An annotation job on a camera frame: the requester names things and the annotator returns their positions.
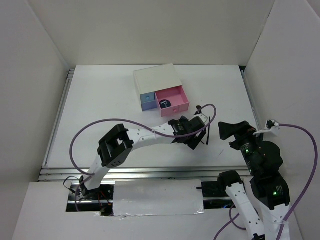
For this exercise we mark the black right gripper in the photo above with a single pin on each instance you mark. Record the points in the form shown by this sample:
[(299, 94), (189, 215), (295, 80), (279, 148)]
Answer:
[(240, 130)]

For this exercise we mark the pink drawer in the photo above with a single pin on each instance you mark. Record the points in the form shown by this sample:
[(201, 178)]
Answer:
[(177, 97)]

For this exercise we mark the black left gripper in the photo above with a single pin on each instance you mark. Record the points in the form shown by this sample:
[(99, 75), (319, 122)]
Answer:
[(192, 143)]

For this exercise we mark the aluminium rail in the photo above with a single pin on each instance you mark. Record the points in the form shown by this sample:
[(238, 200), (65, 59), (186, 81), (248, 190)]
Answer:
[(247, 87), (60, 174), (69, 78)]

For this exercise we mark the purple-blue bottom drawer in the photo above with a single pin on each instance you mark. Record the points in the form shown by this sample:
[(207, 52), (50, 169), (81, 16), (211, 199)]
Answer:
[(145, 106)]

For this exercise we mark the light blue small drawer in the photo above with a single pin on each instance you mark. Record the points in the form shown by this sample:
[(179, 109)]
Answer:
[(147, 97)]

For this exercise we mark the aluminium right side rail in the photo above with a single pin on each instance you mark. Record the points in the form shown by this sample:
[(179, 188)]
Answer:
[(247, 87)]

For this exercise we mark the aluminium front rail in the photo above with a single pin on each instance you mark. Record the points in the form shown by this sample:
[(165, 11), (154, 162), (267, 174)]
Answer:
[(60, 174)]

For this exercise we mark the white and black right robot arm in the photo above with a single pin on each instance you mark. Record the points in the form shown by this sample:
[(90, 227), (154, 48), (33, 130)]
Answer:
[(263, 160)]

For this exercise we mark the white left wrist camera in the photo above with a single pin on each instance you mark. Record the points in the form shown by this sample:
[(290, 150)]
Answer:
[(203, 117)]

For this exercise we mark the white glossy cover sheet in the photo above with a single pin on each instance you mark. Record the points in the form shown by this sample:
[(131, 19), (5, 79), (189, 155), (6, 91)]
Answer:
[(157, 198)]

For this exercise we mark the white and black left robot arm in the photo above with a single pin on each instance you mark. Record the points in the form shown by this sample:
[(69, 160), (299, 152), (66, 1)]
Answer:
[(115, 147)]

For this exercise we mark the navy round compact with F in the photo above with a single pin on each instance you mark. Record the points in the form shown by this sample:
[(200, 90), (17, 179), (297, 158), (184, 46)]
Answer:
[(164, 104)]

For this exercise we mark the aluminium left side rail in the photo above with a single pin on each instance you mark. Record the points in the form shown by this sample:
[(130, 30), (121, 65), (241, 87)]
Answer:
[(69, 78)]

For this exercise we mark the white mini drawer cabinet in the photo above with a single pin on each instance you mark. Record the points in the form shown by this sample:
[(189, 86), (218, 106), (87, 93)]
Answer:
[(155, 79)]

